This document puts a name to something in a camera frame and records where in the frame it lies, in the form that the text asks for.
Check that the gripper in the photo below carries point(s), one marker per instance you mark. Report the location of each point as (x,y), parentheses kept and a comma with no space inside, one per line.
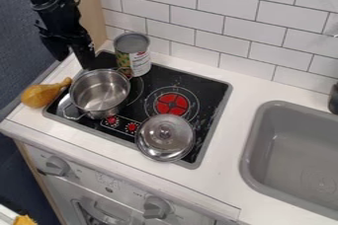
(61,38)

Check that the yellow toy chicken leg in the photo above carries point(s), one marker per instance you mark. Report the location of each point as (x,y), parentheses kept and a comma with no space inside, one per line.
(43,94)

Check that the silver pot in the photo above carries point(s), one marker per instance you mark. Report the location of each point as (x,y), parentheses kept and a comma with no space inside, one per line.
(99,93)

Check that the can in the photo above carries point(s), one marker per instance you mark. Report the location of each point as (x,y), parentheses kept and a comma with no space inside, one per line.
(133,54)

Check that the toy stove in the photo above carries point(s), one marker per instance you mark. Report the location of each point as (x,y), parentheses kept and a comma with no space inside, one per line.
(145,104)

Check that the silver lid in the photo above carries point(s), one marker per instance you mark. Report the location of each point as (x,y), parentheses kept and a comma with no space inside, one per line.
(165,137)

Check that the toy sink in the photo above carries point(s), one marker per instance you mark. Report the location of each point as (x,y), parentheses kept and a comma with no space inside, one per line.
(292,160)

